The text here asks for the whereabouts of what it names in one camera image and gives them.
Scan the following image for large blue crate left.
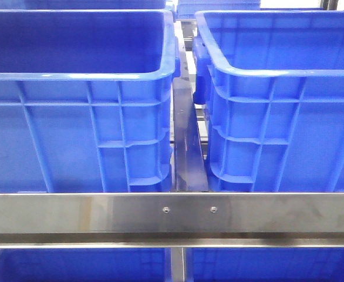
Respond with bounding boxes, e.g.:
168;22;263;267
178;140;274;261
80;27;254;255
0;10;180;193

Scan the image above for large blue crate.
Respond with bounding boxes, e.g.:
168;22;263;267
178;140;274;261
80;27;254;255
193;10;344;192
0;10;180;193

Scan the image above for large blue crate right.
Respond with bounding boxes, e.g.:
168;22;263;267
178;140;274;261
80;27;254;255
193;10;344;192

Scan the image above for lower blue crate right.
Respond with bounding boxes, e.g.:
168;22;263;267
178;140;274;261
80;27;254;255
191;247;344;281

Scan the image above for rear blue crate right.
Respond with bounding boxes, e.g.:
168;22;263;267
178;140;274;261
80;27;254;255
177;0;261;19

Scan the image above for rear blue crate left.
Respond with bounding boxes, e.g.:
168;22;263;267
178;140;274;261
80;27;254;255
0;0;176;11

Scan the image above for lower blue crate left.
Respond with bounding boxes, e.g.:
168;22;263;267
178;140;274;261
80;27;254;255
0;249;171;281

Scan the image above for steel centre divider rail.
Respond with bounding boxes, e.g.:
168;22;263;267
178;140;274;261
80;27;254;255
173;51;209;193

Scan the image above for steel vertical post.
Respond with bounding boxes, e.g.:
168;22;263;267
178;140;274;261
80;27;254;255
170;247;188;282

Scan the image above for stainless steel front rail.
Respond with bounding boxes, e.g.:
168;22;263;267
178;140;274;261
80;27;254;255
0;192;344;249

